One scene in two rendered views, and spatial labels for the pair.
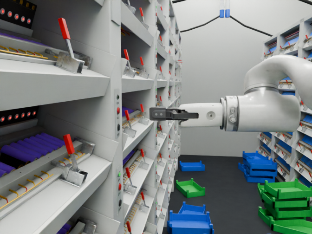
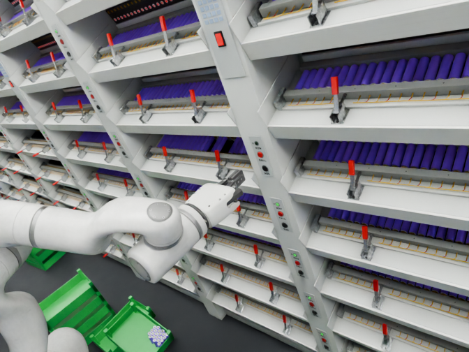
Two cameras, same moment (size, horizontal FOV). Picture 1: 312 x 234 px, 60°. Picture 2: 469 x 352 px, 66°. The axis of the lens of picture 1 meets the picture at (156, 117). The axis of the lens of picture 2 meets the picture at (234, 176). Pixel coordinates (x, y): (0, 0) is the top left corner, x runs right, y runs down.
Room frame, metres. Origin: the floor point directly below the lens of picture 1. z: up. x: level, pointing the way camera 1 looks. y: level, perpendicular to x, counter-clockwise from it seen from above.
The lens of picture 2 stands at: (1.17, -0.59, 1.50)
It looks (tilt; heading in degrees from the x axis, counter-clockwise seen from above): 29 degrees down; 132
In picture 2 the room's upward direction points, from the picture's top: 22 degrees counter-clockwise
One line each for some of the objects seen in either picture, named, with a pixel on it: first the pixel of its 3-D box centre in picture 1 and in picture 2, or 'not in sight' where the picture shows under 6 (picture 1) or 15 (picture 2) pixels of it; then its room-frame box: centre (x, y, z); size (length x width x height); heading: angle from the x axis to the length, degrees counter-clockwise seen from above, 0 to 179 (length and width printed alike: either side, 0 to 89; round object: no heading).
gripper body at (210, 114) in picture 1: (202, 113); (208, 204); (0.64, -0.11, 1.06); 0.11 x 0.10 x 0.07; 82
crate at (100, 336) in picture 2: not in sight; (123, 326); (-0.50, -0.04, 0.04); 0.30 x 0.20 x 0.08; 82
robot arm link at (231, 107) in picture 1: (229, 113); (189, 222); (0.63, -0.17, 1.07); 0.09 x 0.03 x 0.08; 172
